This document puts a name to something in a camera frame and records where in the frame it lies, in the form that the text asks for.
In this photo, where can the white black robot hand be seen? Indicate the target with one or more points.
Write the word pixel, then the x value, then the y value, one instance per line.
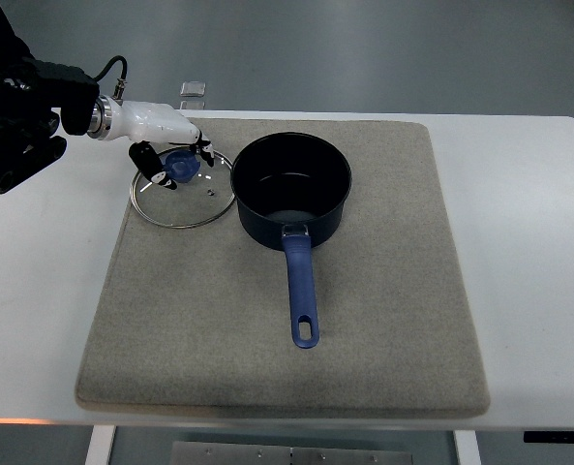
pixel 146 124

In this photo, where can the glass lid blue knob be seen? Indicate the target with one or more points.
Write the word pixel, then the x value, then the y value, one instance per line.
pixel 202 194

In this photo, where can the dark blue saucepan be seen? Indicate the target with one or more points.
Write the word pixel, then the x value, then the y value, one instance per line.
pixel 290 189

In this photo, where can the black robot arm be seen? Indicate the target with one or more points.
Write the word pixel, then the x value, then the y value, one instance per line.
pixel 36 99

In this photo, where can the clear floor marker upper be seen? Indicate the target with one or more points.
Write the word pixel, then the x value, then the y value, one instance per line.
pixel 192 89

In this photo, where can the grey fabric mat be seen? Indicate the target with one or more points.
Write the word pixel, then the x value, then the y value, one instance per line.
pixel 196 322

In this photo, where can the white table leg left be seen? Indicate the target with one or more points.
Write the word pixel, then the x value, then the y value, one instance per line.
pixel 100 445

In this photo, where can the white table leg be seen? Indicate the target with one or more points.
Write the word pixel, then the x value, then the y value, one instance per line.
pixel 467 448
pixel 100 445

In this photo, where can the white table leg right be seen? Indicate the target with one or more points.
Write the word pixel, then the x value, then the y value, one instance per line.
pixel 467 448

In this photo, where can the black table control panel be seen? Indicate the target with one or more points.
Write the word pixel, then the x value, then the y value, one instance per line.
pixel 549 437

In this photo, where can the metal base plate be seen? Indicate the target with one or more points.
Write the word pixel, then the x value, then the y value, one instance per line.
pixel 218 453

